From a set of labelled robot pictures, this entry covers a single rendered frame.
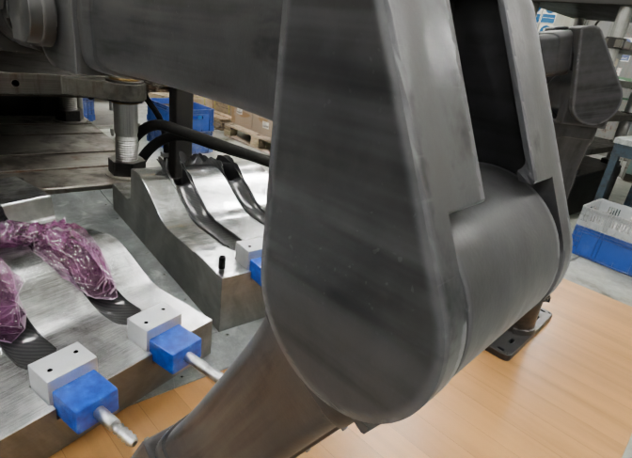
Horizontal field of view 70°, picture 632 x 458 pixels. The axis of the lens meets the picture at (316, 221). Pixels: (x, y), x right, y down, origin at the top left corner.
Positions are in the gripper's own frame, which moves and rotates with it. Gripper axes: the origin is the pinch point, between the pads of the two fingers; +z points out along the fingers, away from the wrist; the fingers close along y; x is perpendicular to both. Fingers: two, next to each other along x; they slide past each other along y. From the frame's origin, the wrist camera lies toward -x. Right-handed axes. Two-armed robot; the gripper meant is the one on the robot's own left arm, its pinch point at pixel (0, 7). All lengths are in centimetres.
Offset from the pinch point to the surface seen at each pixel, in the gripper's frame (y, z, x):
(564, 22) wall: -689, 175, -65
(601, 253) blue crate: -337, -7, 112
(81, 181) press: -27, 63, 39
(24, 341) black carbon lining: 3.1, -5.3, 34.4
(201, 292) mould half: -20.1, -4.7, 36.2
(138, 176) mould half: -23.3, 21.9, 25.9
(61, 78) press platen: -27, 70, 14
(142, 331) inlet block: -6.5, -14.0, 32.1
